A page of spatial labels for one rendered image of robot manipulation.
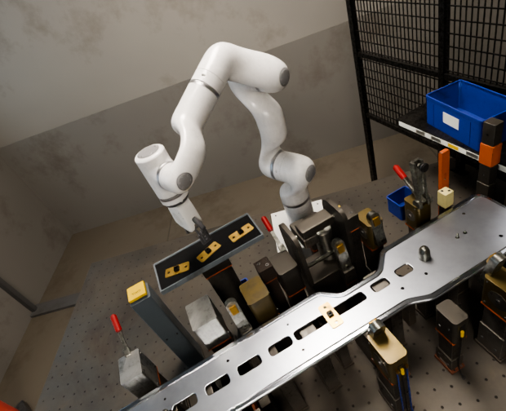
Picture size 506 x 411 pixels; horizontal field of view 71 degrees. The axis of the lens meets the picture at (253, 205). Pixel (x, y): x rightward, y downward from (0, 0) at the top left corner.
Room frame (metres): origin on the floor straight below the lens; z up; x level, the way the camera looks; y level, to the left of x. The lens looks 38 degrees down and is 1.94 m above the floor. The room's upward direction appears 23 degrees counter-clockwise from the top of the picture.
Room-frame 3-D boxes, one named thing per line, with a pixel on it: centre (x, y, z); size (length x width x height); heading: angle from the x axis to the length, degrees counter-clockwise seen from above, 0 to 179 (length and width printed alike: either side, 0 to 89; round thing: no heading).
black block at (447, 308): (0.45, -0.38, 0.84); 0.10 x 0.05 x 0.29; 9
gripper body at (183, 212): (0.87, 0.19, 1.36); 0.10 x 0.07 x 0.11; 29
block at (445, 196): (0.80, -0.60, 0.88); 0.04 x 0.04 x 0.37; 9
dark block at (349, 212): (0.84, -0.27, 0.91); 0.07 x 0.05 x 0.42; 9
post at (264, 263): (0.79, 0.05, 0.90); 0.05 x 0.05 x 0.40; 9
